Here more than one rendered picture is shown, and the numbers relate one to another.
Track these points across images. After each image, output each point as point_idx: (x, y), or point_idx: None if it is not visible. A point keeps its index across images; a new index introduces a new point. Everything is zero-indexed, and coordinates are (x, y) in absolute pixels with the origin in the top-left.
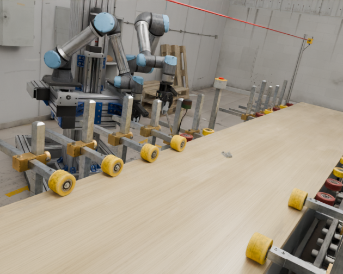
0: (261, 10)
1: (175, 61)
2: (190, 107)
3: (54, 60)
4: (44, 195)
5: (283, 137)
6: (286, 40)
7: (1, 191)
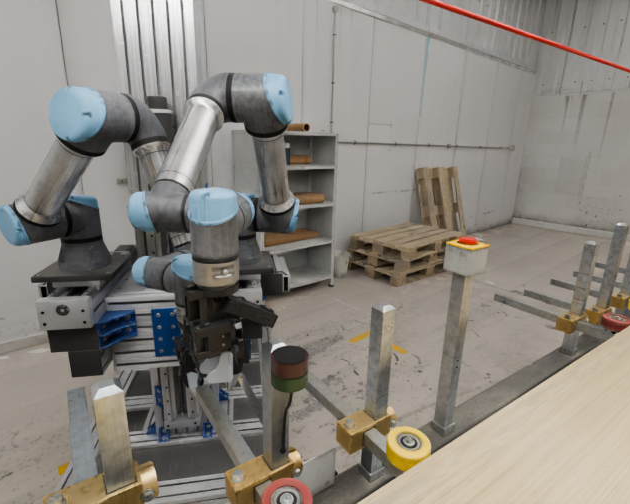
0: (592, 96)
1: (217, 210)
2: (296, 385)
3: (9, 227)
4: None
5: None
6: None
7: (60, 456)
